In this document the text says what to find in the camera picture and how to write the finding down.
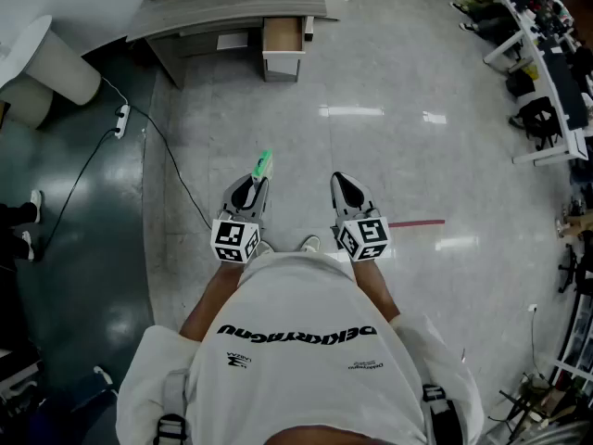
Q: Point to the grey wooden desk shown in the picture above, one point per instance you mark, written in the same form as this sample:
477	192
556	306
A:
222	3

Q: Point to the green and white box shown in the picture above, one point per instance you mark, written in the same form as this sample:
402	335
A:
263	162

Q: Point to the person's right forearm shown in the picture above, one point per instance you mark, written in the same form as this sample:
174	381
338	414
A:
375	290

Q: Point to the black office chair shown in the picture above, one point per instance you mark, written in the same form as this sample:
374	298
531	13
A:
574	269

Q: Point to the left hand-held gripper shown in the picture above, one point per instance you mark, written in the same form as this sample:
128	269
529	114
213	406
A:
229	239

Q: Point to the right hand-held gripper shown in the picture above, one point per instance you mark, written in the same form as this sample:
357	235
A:
366	237

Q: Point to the person's left white sneaker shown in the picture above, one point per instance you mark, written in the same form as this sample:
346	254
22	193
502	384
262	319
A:
265	248

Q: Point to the red floor tape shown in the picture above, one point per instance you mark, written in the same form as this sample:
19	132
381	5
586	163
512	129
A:
417	223

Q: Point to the person's left forearm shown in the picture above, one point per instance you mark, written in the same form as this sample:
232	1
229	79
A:
210	299

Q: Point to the yellow box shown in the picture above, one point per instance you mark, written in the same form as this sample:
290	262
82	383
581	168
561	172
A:
530	71

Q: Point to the person's white sneaker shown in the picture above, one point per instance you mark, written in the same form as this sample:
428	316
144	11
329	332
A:
265	248
310	243

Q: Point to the wooden drawer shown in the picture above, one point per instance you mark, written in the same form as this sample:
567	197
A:
282	35

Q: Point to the white printed t-shirt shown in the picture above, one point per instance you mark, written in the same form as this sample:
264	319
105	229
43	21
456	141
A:
301	364

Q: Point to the black tripod stand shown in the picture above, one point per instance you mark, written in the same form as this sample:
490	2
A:
521	408

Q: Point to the long white office desk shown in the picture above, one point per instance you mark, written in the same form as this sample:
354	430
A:
539	58

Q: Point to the black bin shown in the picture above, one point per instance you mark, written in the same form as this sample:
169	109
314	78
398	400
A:
520	83

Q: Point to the white shelf rack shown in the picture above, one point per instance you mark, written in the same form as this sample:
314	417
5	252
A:
576	341

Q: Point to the person's right white sneaker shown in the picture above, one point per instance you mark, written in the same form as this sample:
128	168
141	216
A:
310	243

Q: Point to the white power strip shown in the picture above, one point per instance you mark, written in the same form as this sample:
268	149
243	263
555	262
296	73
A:
122	121

